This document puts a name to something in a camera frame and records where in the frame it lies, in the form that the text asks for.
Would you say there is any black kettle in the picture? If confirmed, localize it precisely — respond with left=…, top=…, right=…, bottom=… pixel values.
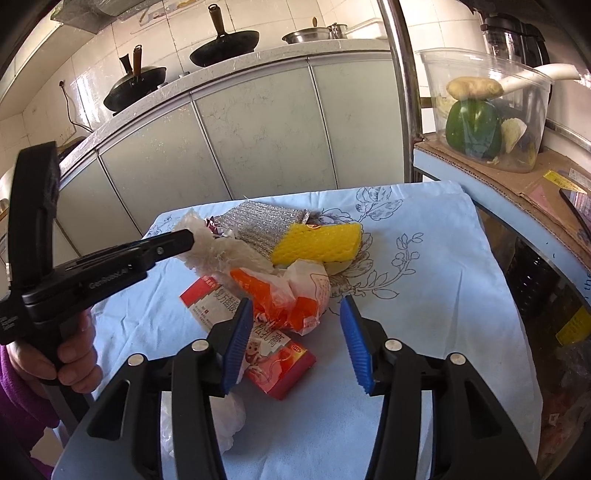
left=481, top=13, right=550, bottom=68

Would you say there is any cardboard sheet on shelf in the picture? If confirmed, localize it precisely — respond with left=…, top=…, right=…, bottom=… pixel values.
left=414, top=134, right=590, bottom=278

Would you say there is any silver scouring cloth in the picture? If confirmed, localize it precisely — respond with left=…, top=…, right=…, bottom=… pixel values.
left=214, top=200, right=311, bottom=259

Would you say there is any clear plastic container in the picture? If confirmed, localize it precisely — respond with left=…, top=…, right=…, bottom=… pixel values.
left=419, top=48, right=553, bottom=173

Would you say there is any white radish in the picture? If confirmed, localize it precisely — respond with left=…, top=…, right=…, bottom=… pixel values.
left=499, top=63, right=581, bottom=94

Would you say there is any crumpled red paper ball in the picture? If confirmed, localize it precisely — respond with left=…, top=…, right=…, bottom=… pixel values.
left=205, top=216, right=233, bottom=238

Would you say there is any potato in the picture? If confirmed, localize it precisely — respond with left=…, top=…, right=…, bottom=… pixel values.
left=446, top=76, right=504, bottom=100

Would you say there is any black smartphone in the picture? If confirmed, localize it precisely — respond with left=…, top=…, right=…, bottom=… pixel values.
left=559, top=188, right=591, bottom=238

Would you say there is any red white medicine box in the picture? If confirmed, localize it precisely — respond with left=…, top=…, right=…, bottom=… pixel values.
left=180, top=276, right=315, bottom=400

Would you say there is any black frying pan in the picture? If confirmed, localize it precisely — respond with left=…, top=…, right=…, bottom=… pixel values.
left=189, top=4, right=259, bottom=68

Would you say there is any kitchen counter cabinet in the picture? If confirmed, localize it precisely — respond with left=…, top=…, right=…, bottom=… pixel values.
left=53, top=40, right=408, bottom=263

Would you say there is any black wok with handle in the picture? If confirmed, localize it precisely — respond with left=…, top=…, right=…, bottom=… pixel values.
left=103, top=44, right=166, bottom=115

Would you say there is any person's left hand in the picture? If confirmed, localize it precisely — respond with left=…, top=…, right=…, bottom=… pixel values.
left=6, top=310, right=102, bottom=398

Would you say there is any yellow foam fruit net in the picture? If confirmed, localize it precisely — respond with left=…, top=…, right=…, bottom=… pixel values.
left=270, top=223, right=363, bottom=266

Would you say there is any orange white plastic wrapper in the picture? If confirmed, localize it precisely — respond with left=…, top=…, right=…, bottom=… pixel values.
left=230, top=260, right=331, bottom=336

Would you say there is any clear plastic bag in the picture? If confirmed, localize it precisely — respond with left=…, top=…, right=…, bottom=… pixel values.
left=173, top=209, right=274, bottom=288

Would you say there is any green bell pepper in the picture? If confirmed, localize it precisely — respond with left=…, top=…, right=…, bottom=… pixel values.
left=445, top=99, right=502, bottom=161

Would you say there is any light blue floral cloth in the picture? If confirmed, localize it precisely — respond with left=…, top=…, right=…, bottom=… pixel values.
left=89, top=180, right=544, bottom=480

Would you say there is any chrome shelf pole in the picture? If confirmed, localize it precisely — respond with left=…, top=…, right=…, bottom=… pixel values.
left=377, top=0, right=423, bottom=183

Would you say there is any steel pot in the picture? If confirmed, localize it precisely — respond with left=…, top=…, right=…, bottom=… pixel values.
left=281, top=22, right=348, bottom=44

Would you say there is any purple sleeve forearm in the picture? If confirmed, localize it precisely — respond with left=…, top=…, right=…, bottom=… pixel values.
left=1, top=346, right=60, bottom=479

